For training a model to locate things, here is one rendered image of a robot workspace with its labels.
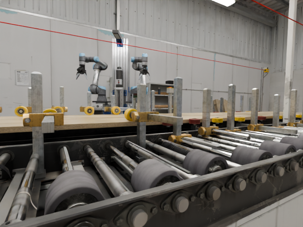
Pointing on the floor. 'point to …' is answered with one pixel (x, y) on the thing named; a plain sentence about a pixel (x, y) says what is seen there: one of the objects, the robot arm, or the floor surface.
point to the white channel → (289, 60)
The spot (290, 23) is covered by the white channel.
